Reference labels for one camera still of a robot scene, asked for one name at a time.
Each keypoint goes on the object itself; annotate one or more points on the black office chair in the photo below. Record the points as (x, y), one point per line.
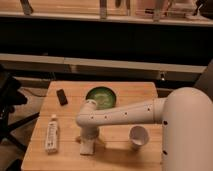
(9, 97)

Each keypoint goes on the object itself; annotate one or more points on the white tube bottle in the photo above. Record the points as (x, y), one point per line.
(51, 141)

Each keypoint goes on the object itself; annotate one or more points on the white rectangular sponge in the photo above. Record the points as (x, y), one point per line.
(87, 147)

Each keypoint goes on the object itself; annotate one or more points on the long wooden bench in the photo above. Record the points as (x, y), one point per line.
(143, 70)

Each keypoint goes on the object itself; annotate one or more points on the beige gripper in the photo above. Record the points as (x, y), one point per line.
(91, 134)

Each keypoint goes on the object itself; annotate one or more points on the green bowl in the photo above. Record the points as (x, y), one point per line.
(104, 96)

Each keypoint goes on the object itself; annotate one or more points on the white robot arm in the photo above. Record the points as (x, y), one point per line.
(186, 117)

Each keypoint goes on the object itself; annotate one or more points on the small black rectangular block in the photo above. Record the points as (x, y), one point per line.
(61, 97)

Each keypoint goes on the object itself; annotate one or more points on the white ceramic cup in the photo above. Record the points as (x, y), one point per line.
(138, 137)

